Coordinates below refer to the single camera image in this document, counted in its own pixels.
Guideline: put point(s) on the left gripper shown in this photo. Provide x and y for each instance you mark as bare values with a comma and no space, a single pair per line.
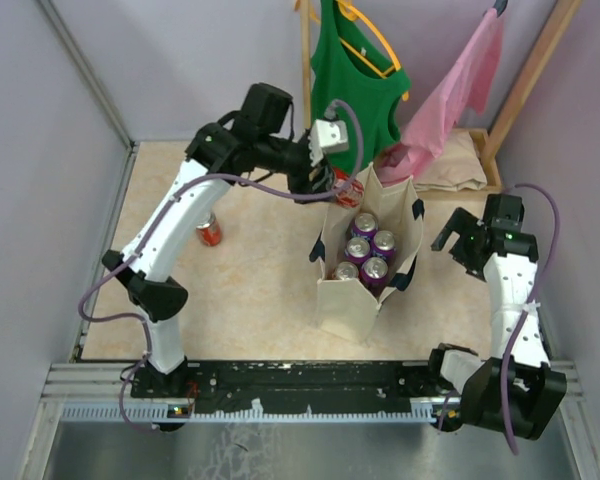
303,183

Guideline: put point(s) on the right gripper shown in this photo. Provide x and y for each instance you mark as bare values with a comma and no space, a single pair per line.
462,222

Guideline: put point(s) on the red Coke can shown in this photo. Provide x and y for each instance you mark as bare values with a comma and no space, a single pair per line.
352,196
209,231

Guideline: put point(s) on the purple fanta can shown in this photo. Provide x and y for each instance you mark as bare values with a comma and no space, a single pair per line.
357,251
373,275
345,270
383,245
364,225

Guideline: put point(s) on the beige canvas tote bag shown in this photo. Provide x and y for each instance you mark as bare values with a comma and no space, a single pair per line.
346,308

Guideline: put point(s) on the purple Fanta can top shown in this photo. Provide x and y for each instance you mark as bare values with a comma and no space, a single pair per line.
383,245

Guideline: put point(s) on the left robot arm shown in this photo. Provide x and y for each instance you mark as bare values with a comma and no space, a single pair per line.
242,148

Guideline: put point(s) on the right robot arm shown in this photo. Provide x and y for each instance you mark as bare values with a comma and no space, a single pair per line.
515,391

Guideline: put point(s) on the beige folded cloth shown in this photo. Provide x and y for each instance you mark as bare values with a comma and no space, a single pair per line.
457,168

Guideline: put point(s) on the green tank top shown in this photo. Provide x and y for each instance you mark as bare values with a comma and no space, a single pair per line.
347,66

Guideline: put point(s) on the pink shirt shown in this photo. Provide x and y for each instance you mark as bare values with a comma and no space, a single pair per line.
466,85

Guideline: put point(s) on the yellow clothes hanger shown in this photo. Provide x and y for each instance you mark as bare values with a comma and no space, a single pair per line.
375,45

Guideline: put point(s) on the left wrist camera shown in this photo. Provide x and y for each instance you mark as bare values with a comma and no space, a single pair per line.
328,137

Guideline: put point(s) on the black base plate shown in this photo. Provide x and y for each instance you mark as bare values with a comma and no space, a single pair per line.
294,387

